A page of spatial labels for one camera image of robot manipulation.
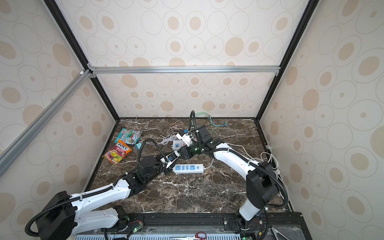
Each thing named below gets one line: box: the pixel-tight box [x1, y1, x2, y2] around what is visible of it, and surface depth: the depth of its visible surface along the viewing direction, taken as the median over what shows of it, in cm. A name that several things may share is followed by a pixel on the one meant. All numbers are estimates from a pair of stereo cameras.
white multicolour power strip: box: [171, 140, 184, 151], surface depth 104 cm
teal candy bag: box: [114, 128, 143, 145], surface depth 108 cm
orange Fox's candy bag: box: [102, 139, 133, 165], surface depth 99 cm
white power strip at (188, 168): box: [172, 164, 205, 174], surface depth 91 cm
